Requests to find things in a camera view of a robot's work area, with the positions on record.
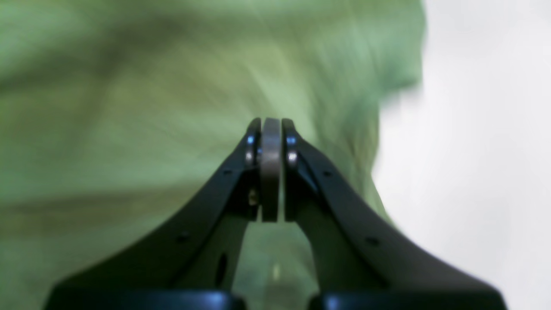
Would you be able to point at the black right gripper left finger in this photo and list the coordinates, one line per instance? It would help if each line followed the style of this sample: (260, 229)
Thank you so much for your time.
(189, 262)

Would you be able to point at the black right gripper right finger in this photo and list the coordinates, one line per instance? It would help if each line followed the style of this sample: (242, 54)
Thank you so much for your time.
(361, 261)

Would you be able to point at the green t-shirt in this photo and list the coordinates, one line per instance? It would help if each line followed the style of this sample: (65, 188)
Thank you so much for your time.
(115, 112)

